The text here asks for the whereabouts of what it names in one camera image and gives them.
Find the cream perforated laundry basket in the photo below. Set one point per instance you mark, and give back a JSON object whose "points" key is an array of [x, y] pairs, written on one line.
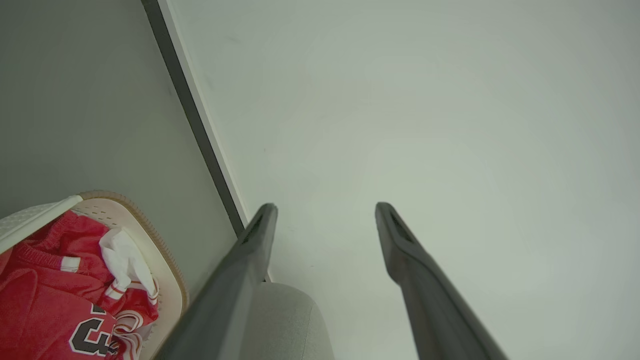
{"points": [[166, 280]]}

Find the red sports jersey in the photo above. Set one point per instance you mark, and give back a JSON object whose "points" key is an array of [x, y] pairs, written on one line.
{"points": [[40, 300]]}

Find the grey fabric sofa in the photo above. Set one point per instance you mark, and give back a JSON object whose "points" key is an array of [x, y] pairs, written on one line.
{"points": [[285, 325]]}

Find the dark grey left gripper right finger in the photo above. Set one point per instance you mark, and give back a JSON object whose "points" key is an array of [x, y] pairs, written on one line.
{"points": [[430, 300]]}

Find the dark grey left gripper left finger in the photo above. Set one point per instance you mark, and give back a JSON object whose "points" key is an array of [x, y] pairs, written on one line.
{"points": [[225, 300]]}

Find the white garment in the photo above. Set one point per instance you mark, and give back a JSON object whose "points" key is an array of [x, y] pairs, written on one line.
{"points": [[125, 260]]}

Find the black and white skirting board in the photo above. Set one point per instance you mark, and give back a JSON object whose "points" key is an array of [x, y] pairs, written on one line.
{"points": [[189, 100]]}

